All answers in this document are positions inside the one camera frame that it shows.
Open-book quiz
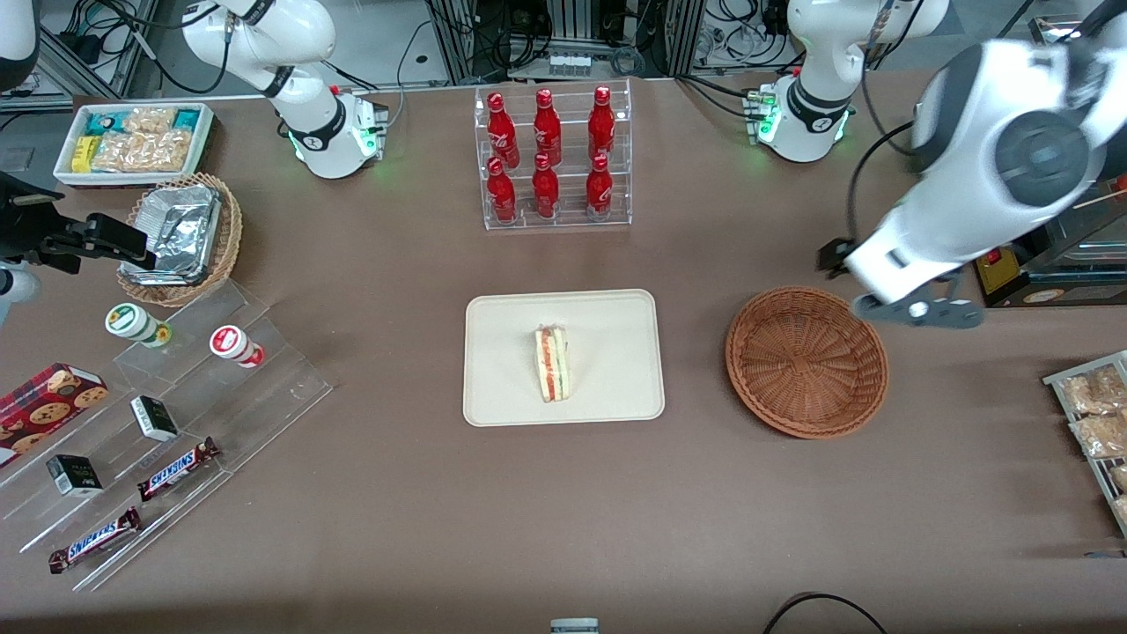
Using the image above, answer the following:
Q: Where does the red lid yogurt cup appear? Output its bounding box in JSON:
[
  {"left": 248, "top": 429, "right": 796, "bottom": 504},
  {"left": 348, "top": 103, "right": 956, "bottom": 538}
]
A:
[{"left": 210, "top": 325, "right": 265, "bottom": 368}]

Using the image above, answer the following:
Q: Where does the white plastic bin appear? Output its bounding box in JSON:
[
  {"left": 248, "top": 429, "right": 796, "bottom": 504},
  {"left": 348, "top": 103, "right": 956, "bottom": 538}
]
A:
[{"left": 53, "top": 103, "right": 217, "bottom": 188}]

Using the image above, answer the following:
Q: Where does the red plaid cookie box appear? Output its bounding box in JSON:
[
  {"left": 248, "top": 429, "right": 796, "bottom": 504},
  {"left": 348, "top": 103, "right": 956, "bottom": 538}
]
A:
[{"left": 0, "top": 363, "right": 109, "bottom": 468}]

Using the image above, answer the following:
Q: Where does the aluminium foil container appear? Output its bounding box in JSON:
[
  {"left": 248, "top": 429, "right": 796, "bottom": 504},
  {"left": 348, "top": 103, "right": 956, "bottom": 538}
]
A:
[{"left": 130, "top": 185, "right": 222, "bottom": 285}]

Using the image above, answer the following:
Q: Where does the black cable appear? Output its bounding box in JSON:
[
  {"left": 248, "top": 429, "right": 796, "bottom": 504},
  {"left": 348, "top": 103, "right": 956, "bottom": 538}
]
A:
[{"left": 762, "top": 592, "right": 890, "bottom": 634}]

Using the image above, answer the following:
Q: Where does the black food warmer appliance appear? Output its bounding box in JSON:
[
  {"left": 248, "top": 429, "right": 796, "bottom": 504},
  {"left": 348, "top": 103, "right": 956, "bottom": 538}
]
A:
[{"left": 976, "top": 13, "right": 1127, "bottom": 309}]

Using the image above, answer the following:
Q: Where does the cream plastic tray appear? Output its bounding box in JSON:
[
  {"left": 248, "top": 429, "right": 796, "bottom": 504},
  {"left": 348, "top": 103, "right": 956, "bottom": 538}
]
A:
[{"left": 463, "top": 289, "right": 666, "bottom": 428}]

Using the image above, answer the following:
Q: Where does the clear bag of snacks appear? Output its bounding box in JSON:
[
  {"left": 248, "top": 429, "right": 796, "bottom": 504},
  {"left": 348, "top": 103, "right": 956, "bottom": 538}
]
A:
[
  {"left": 1059, "top": 365, "right": 1127, "bottom": 415},
  {"left": 1070, "top": 414, "right": 1127, "bottom": 461}
]

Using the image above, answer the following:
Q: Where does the Snickers chocolate bar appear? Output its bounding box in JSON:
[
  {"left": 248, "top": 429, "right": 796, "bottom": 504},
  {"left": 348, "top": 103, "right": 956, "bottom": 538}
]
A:
[
  {"left": 48, "top": 507, "right": 142, "bottom": 574},
  {"left": 137, "top": 438, "right": 221, "bottom": 502}
]

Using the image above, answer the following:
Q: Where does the green lid sunflower cup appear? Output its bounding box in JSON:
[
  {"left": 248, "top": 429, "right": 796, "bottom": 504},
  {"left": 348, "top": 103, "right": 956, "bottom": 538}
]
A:
[{"left": 106, "top": 303, "right": 173, "bottom": 347}]

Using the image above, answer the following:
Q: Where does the small black carton box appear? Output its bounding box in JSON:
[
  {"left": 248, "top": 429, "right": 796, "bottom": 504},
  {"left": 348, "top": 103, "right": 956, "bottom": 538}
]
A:
[
  {"left": 130, "top": 395, "right": 180, "bottom": 442},
  {"left": 46, "top": 454, "right": 104, "bottom": 498}
]

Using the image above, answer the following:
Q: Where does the tray of packaged snacks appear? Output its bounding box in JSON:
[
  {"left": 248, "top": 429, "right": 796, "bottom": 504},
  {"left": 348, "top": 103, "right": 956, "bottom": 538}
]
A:
[{"left": 1043, "top": 350, "right": 1127, "bottom": 538}]

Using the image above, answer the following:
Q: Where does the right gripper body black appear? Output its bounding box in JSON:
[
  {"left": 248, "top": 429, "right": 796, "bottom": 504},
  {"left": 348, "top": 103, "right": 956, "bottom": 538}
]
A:
[{"left": 0, "top": 172, "right": 89, "bottom": 274}]

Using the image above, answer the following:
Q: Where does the red cola bottle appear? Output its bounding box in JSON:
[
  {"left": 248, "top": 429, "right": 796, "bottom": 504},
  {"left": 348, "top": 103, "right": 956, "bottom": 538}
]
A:
[
  {"left": 486, "top": 92, "right": 520, "bottom": 170},
  {"left": 587, "top": 85, "right": 616, "bottom": 161},
  {"left": 531, "top": 88, "right": 563, "bottom": 166},
  {"left": 531, "top": 153, "right": 561, "bottom": 219},
  {"left": 585, "top": 154, "right": 615, "bottom": 221},
  {"left": 486, "top": 158, "right": 519, "bottom": 225}
]

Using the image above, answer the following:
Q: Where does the brown wicker basket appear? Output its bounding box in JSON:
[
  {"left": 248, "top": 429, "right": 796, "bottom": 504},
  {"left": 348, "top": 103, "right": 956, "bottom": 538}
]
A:
[{"left": 726, "top": 286, "right": 888, "bottom": 439}]

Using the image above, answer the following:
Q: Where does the clear acrylic stepped shelf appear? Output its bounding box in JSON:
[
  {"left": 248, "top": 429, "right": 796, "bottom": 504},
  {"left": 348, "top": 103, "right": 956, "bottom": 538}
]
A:
[{"left": 0, "top": 280, "right": 334, "bottom": 593}]

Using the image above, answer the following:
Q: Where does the clear bag of crackers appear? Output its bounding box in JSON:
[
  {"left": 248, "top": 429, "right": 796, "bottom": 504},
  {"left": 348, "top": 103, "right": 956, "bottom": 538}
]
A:
[
  {"left": 92, "top": 130, "right": 191, "bottom": 173},
  {"left": 123, "top": 106, "right": 177, "bottom": 134}
]

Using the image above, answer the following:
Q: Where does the triangle sandwich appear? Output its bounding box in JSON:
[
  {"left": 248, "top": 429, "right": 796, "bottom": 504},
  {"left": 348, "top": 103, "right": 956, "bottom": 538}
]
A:
[{"left": 534, "top": 325, "right": 571, "bottom": 403}]

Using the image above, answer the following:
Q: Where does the light wicker basket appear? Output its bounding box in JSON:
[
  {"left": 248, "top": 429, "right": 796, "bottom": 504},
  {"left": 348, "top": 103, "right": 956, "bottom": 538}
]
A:
[{"left": 117, "top": 173, "right": 243, "bottom": 307}]

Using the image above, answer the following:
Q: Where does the clear acrylic bottle rack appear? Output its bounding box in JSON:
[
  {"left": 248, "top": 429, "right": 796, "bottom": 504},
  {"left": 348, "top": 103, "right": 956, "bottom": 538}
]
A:
[{"left": 474, "top": 79, "right": 633, "bottom": 232}]

